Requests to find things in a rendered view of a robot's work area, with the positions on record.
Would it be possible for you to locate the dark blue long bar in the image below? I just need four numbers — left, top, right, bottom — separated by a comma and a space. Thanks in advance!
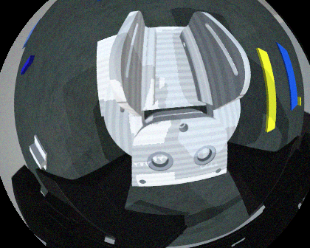
20, 56, 34, 74

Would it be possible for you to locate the blue flat plate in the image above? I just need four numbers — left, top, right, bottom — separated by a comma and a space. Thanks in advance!
276, 42, 297, 110

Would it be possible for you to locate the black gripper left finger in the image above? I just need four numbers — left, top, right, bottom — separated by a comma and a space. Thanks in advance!
36, 153, 132, 239

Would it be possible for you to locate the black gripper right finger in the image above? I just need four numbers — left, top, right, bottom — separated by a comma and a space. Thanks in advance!
227, 136, 300, 216

